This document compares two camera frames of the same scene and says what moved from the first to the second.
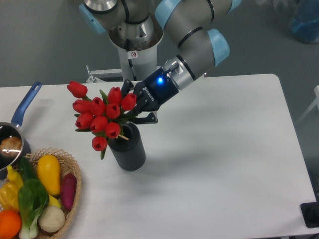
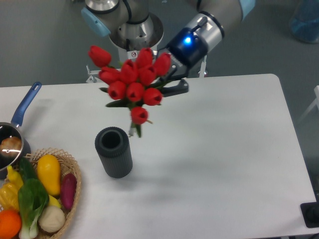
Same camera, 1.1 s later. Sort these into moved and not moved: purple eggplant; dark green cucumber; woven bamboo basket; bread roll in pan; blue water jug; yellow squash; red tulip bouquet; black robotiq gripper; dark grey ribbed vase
Moved: red tulip bouquet; dark grey ribbed vase; black robotiq gripper
Not moved: yellow squash; purple eggplant; dark green cucumber; bread roll in pan; woven bamboo basket; blue water jug
